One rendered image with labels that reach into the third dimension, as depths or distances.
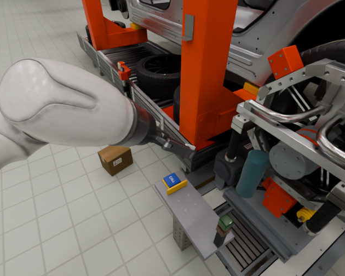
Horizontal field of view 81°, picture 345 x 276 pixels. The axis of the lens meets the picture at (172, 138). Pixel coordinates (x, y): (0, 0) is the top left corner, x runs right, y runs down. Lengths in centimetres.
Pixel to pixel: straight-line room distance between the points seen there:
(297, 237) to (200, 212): 59
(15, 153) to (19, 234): 142
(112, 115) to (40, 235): 148
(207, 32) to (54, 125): 75
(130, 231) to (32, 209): 75
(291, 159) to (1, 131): 73
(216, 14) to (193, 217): 87
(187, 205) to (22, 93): 91
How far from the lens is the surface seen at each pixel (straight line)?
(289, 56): 86
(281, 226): 139
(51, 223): 172
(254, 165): 91
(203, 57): 94
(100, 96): 28
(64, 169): 199
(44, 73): 26
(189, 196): 108
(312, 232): 77
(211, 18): 91
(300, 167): 76
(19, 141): 38
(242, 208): 146
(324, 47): 88
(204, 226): 101
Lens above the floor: 136
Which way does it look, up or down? 42 degrees down
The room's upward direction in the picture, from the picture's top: straight up
